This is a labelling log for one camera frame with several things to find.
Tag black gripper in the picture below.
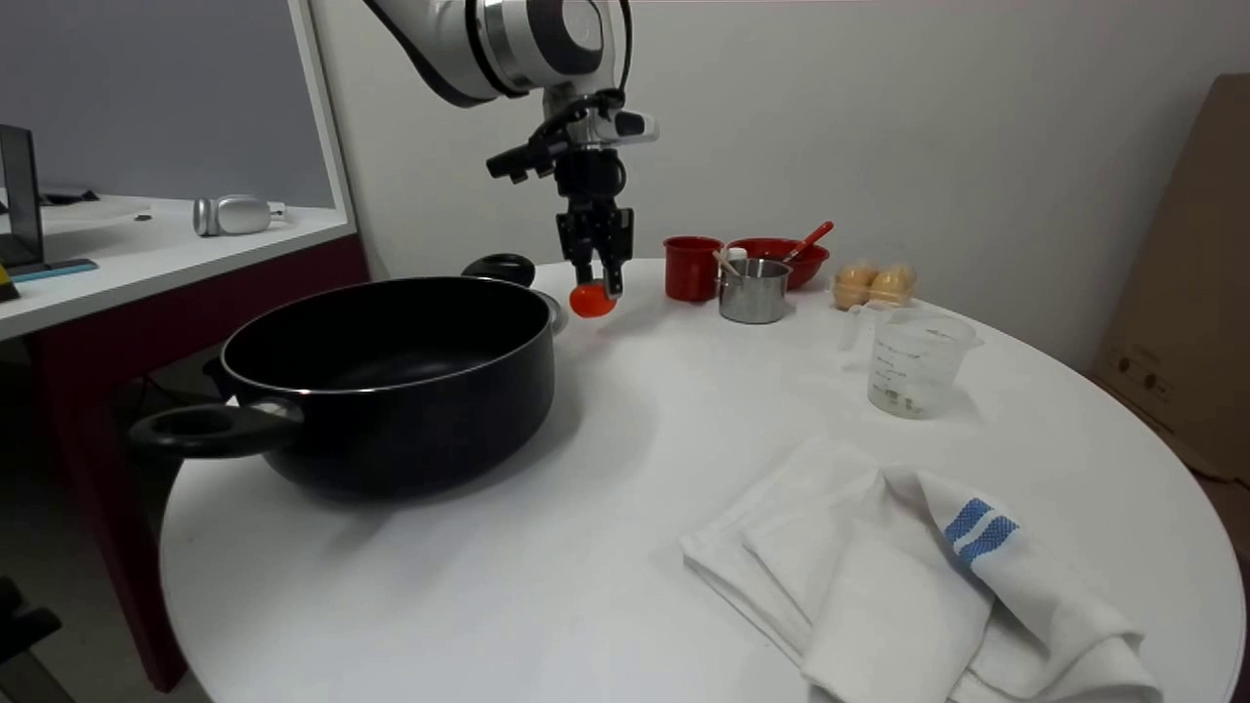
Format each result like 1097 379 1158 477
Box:
486 89 643 299

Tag red toy tomato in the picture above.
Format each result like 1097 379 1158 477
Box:
572 280 616 318

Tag black cooking pot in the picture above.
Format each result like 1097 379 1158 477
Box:
128 256 561 499

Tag white towel blue stripes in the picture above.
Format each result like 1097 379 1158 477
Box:
685 437 1164 703

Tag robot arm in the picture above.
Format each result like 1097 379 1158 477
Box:
365 0 650 299

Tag beige toy eggs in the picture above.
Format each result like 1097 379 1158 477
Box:
832 266 913 309

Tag red mug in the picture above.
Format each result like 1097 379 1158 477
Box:
663 236 723 305

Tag small steel cup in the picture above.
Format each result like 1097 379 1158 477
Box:
719 245 788 326

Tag clear measuring cup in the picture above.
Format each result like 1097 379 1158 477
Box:
869 309 977 418

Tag silver can on desk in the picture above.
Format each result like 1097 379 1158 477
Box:
190 196 279 237

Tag white side desk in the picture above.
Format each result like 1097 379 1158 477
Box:
0 198 366 690

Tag grey stand on desk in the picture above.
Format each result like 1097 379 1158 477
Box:
0 127 47 271

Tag cardboard box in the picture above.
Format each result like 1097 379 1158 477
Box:
1091 69 1250 522

